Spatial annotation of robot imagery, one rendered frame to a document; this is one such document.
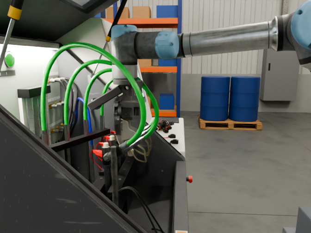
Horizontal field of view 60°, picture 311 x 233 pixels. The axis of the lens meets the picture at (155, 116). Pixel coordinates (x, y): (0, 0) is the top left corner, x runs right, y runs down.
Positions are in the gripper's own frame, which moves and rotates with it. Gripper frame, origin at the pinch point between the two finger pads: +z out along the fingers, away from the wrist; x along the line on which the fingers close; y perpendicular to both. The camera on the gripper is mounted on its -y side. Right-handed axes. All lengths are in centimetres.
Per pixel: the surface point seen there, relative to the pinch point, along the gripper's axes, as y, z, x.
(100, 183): -6.9, 14.2, 0.3
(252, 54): 203, -36, 646
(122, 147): 3.9, -3.5, -13.9
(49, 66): -19.7, -23.9, -2.9
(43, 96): -23.1, -14.8, -1.1
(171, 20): -3, -104, 508
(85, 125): -16.4, -1.9, 15.0
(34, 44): -29.5, -30.7, 8.3
